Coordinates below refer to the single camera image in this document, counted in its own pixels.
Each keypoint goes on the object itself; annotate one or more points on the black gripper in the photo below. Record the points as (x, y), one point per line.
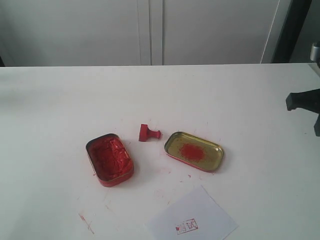
(307, 100)

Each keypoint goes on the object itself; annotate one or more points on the dark door frame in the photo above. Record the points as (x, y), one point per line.
(300, 31)

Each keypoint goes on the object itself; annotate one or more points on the red plastic stamp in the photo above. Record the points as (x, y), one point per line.
(145, 133)

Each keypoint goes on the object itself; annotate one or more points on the white paper sheet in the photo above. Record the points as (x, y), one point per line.
(196, 216)

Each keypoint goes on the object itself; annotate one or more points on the white cabinet doors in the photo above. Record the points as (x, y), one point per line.
(139, 32)

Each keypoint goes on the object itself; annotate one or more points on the red ink tin box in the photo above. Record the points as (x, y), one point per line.
(110, 160)

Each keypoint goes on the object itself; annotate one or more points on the gold tin lid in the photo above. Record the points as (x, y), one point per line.
(194, 151)

